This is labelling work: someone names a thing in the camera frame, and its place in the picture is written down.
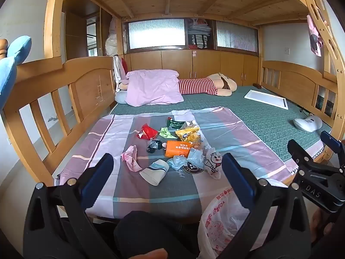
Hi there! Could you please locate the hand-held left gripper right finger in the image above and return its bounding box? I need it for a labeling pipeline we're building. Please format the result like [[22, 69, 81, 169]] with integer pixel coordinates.
[[216, 153, 312, 259]]

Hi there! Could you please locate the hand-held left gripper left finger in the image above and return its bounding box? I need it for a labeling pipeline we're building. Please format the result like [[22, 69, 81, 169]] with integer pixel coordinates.
[[23, 153, 119, 259]]

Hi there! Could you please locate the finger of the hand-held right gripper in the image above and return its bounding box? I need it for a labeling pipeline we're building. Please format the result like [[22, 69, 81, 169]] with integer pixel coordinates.
[[286, 138, 324, 175], [320, 130, 345, 168]]

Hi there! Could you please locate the white cartoon print wrapper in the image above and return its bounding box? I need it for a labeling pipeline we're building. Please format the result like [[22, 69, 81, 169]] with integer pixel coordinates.
[[203, 148, 223, 180]]

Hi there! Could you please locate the pink wrapper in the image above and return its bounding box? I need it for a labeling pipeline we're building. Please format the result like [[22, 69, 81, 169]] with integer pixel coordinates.
[[121, 145, 143, 172]]

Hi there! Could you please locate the white red-print plastic bag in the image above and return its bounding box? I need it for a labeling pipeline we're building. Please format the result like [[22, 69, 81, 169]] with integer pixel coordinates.
[[198, 186, 263, 259]]

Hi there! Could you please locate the light blue plastic wrapper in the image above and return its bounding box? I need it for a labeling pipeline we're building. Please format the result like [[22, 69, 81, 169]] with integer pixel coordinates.
[[186, 148, 209, 169]]

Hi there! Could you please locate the white paper cup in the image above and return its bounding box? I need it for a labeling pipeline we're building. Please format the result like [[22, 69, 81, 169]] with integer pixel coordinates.
[[139, 159, 170, 186]]

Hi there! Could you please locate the black wrapper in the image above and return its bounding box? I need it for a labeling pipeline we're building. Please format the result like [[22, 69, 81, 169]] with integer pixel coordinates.
[[147, 139, 163, 153]]

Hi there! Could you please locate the blue face mask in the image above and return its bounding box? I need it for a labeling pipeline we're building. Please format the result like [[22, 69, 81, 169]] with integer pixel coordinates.
[[166, 155, 187, 171]]

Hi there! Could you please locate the red carton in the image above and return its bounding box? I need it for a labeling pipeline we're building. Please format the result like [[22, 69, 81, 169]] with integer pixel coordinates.
[[135, 123, 158, 141]]

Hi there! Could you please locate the yellow snack bag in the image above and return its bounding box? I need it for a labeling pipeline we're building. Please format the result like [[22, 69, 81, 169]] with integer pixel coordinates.
[[175, 125, 202, 144]]

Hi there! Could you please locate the orange packet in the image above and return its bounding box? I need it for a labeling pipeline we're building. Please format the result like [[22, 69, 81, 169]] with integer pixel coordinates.
[[165, 140, 194, 158]]

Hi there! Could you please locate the green paper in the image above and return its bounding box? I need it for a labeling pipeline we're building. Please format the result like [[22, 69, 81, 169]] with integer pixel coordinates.
[[158, 127, 175, 140]]

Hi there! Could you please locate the dark green packet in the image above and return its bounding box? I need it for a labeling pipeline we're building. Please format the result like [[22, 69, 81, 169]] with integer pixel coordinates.
[[166, 117, 186, 130]]

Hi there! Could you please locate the person's right hand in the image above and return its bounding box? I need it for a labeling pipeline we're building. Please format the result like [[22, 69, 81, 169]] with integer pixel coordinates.
[[309, 208, 335, 237]]

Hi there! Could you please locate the person's left hand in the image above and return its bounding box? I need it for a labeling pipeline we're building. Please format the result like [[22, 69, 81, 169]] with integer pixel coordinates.
[[129, 248, 168, 259]]

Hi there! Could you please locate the white bordered bed sheet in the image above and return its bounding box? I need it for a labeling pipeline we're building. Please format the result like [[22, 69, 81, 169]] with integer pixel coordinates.
[[283, 143, 328, 174]]

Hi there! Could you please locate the white handheld device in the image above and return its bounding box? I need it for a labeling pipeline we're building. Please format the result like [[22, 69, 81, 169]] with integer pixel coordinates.
[[293, 115, 323, 133]]

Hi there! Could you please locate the pink grey plaid sheet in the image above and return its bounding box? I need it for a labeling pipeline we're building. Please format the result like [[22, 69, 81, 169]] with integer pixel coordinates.
[[58, 106, 293, 219]]

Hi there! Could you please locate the green woven bed mat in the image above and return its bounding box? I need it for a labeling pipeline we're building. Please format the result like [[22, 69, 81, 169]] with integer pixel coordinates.
[[109, 86, 332, 168]]

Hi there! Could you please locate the white framed board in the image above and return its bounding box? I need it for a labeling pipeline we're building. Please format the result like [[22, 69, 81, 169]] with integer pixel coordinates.
[[244, 90, 288, 110]]

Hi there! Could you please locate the person's black trouser leg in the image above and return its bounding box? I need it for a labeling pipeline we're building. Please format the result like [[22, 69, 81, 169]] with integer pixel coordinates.
[[113, 210, 201, 259]]

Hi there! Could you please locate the light blue cushion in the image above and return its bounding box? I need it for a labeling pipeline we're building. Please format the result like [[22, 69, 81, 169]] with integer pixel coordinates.
[[115, 90, 130, 104]]

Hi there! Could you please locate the striped shirt plush toy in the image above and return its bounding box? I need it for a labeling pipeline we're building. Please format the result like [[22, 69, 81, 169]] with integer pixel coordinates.
[[119, 73, 238, 98]]

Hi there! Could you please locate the pink pillow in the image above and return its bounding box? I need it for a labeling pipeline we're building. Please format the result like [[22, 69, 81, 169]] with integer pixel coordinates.
[[125, 69, 185, 107]]

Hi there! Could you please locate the pink printed hanging cloth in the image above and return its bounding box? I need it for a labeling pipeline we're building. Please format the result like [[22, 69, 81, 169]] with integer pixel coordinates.
[[307, 15, 324, 57]]

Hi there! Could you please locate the white hanging cloth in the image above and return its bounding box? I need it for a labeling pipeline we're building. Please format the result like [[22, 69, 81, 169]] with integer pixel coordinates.
[[113, 55, 124, 92]]

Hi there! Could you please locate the ribbed glass window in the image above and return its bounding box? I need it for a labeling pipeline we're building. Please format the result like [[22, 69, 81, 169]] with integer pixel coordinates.
[[127, 19, 186, 52], [216, 20, 258, 54]]

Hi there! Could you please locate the white plastic garment cover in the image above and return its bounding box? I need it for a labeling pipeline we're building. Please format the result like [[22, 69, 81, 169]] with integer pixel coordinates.
[[105, 16, 127, 57]]

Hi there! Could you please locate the blue plush toy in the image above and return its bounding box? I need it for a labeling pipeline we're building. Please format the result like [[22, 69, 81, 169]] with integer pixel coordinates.
[[0, 36, 32, 111]]

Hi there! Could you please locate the brown wooden wardrobe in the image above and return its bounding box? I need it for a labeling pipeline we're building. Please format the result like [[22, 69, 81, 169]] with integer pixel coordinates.
[[65, 11, 103, 58]]

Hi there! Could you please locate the striped tote bag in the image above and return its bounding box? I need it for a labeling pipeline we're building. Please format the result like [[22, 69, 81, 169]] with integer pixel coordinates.
[[191, 34, 209, 50]]

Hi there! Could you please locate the clear plastic bag bundle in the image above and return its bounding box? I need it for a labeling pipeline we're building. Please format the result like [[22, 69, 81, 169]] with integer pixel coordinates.
[[188, 18, 212, 35]]

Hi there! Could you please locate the wooden bunk bed frame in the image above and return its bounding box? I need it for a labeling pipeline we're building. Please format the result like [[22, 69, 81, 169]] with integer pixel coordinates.
[[0, 0, 345, 188]]

